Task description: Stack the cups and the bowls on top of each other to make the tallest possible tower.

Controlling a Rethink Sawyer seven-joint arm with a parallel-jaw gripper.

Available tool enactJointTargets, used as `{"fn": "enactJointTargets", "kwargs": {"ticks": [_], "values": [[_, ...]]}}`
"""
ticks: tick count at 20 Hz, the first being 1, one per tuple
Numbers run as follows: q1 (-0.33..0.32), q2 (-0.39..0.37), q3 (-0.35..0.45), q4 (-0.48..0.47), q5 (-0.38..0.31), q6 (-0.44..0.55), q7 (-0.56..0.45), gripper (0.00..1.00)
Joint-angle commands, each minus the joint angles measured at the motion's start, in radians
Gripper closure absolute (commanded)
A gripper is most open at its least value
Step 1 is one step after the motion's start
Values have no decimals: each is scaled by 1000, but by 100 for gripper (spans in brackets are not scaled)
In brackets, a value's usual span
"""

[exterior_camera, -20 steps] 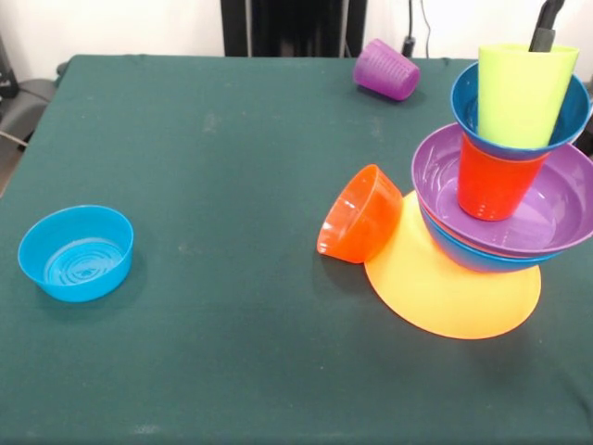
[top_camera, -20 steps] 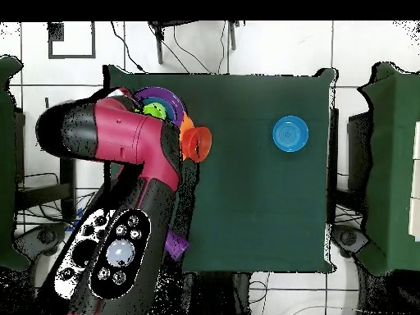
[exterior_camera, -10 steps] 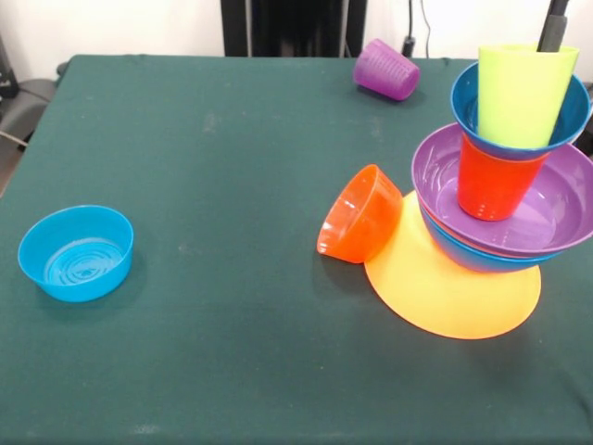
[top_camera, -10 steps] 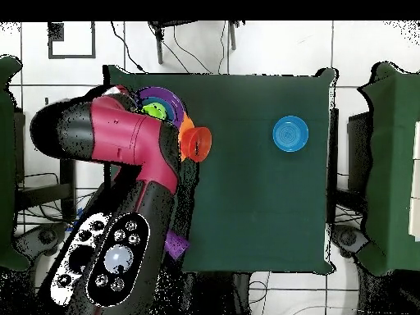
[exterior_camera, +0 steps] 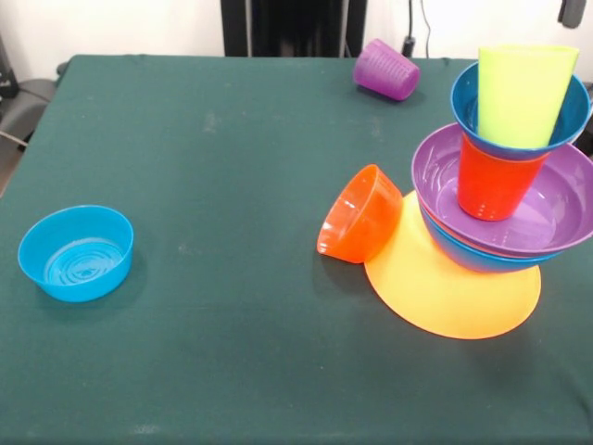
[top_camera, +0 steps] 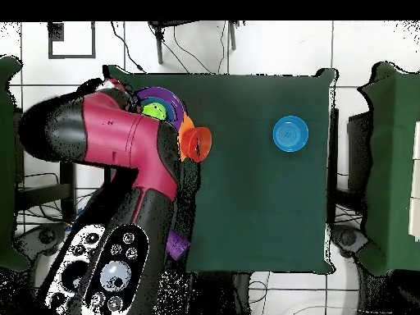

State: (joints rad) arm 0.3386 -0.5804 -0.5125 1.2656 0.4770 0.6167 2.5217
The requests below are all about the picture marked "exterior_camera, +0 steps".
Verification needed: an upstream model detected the dark green tablecloth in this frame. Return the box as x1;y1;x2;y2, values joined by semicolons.
0;54;593;445

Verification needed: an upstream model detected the small orange bowl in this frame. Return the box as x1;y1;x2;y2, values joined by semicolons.
316;164;403;266

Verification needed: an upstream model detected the large light blue bowl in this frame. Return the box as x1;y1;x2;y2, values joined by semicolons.
419;198;575;273

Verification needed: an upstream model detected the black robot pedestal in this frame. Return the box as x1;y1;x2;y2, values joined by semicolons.
221;0;367;59

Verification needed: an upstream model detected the black cable with plug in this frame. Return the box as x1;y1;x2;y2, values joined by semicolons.
400;0;417;59

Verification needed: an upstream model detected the green cup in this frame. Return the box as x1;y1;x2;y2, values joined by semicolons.
476;44;582;150

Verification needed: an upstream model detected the flat-bottomed light blue bowl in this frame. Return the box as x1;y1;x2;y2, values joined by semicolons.
17;204;135;303

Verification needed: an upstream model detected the purple bowl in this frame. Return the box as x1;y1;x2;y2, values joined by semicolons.
410;122;593;256

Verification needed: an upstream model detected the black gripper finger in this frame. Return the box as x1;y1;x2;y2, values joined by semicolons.
557;0;587;30

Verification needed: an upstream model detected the large yellow-orange bowl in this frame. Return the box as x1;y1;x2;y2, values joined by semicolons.
364;190;543;340

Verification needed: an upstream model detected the purple cup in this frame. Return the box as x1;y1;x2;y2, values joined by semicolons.
352;37;422;103

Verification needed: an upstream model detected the dark blue bowl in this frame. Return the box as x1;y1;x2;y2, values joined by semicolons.
450;60;592;161

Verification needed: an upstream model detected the orange cup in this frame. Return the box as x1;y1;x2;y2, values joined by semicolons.
457;134;549;222

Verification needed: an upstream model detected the thin black cable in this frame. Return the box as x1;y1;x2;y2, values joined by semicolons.
415;0;435;59

